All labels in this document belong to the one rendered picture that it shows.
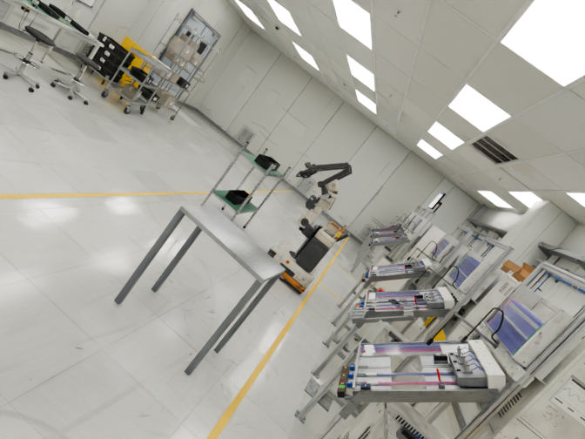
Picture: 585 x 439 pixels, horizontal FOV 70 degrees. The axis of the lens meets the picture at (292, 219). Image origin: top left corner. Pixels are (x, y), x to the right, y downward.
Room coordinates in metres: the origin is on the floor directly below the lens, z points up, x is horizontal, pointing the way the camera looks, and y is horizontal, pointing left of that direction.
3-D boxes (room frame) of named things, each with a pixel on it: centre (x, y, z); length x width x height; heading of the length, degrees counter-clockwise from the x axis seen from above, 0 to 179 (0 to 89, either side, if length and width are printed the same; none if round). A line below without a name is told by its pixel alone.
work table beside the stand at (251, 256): (2.64, 0.21, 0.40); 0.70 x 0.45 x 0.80; 79
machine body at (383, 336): (3.77, -1.65, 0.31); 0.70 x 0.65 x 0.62; 173
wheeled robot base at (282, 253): (5.27, -0.36, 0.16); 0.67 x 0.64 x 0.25; 83
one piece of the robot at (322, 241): (5.26, -0.46, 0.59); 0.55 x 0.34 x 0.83; 173
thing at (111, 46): (7.70, 4.54, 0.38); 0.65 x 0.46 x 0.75; 86
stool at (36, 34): (4.77, 3.60, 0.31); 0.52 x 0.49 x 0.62; 173
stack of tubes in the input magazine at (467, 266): (3.72, -1.53, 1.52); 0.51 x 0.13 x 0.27; 173
